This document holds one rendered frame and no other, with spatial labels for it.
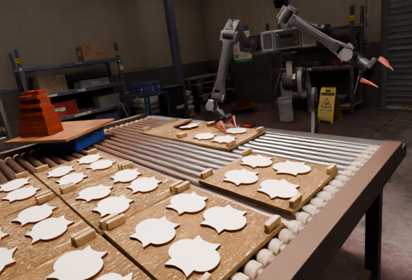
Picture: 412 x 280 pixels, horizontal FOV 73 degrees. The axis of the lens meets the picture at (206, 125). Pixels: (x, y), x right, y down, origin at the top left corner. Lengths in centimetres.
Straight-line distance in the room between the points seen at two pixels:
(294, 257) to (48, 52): 620
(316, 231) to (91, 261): 57
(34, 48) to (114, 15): 189
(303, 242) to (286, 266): 9
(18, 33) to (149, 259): 597
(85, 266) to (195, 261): 28
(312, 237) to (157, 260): 38
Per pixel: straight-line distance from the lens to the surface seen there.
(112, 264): 81
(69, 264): 86
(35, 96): 203
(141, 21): 744
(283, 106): 540
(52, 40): 658
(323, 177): 109
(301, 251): 73
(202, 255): 74
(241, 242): 78
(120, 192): 117
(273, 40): 224
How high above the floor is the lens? 141
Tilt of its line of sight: 14 degrees down
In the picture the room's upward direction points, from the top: 8 degrees counter-clockwise
